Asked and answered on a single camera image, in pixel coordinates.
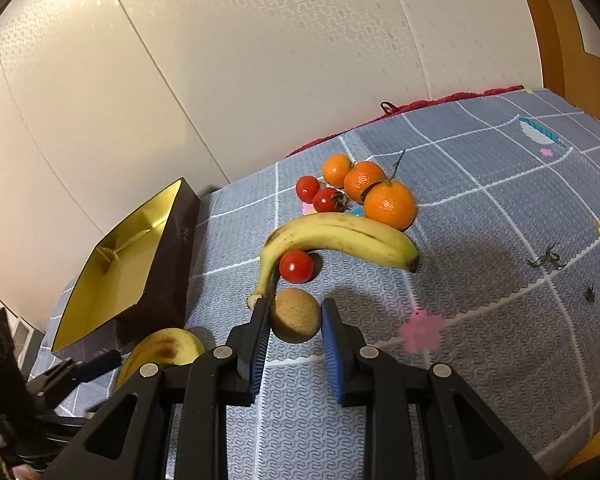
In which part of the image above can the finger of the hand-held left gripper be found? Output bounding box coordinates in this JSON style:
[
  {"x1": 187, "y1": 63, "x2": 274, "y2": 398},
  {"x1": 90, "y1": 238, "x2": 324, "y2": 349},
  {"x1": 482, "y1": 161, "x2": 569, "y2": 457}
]
[{"x1": 27, "y1": 350, "x2": 123, "y2": 401}]

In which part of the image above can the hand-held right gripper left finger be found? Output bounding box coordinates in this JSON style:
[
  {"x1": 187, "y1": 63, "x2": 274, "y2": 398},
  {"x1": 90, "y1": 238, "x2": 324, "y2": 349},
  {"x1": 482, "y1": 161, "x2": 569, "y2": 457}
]
[{"x1": 62, "y1": 299, "x2": 271, "y2": 480}]

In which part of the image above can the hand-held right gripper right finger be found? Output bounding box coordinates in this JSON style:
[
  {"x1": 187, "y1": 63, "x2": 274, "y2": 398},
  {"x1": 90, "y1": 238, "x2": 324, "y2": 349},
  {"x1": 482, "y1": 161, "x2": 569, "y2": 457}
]
[{"x1": 321, "y1": 298, "x2": 551, "y2": 480}]

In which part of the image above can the brown kiwi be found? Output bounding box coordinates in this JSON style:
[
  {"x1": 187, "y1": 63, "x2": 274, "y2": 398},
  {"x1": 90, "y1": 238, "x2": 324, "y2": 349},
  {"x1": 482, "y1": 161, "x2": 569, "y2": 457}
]
[{"x1": 270, "y1": 287, "x2": 322, "y2": 345}]

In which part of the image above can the brown spotted banana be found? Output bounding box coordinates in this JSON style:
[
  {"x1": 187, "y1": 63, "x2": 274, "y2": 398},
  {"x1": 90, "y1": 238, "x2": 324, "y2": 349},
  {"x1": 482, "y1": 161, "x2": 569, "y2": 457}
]
[{"x1": 115, "y1": 327, "x2": 207, "y2": 396}]

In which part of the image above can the red cherry tomato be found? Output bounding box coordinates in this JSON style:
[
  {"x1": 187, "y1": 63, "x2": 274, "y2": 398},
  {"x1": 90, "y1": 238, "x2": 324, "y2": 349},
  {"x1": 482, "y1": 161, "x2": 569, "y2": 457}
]
[
  {"x1": 278, "y1": 249, "x2": 315, "y2": 284},
  {"x1": 295, "y1": 175, "x2": 322, "y2": 204}
]

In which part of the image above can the gold tin box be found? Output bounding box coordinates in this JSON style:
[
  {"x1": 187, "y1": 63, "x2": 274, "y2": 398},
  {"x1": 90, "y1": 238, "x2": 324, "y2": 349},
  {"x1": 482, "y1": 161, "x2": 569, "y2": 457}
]
[{"x1": 51, "y1": 176, "x2": 202, "y2": 356}]

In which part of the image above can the large yellow banana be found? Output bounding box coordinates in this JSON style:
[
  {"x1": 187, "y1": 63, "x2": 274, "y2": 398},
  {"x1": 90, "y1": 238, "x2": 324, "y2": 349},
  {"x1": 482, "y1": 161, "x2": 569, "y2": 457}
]
[{"x1": 246, "y1": 211, "x2": 421, "y2": 311}]

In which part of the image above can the cherry tomato with green stem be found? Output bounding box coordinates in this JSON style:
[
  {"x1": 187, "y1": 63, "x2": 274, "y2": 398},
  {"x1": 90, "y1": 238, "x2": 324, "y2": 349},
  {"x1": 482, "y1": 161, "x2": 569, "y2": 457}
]
[{"x1": 312, "y1": 186, "x2": 348, "y2": 214}]

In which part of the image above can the large orange with stem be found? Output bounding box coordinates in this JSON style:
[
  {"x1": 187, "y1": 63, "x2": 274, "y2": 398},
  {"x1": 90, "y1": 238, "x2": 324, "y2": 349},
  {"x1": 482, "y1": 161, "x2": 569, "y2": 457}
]
[{"x1": 363, "y1": 150, "x2": 418, "y2": 232}]

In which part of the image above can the small orange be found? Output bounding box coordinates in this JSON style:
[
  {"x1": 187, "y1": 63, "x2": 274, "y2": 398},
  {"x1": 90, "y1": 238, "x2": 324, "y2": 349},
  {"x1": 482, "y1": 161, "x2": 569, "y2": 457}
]
[
  {"x1": 322, "y1": 153, "x2": 355, "y2": 187},
  {"x1": 343, "y1": 161, "x2": 387, "y2": 205}
]

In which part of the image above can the dark red blanket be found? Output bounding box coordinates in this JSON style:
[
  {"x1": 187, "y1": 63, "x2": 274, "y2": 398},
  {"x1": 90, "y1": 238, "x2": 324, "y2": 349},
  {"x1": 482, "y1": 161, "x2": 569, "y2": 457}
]
[{"x1": 285, "y1": 85, "x2": 526, "y2": 158}]

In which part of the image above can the wooden headboard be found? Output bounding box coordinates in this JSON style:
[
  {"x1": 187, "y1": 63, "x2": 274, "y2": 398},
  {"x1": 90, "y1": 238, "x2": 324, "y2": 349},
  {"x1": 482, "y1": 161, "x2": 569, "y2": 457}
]
[{"x1": 510, "y1": 0, "x2": 600, "y2": 136}]

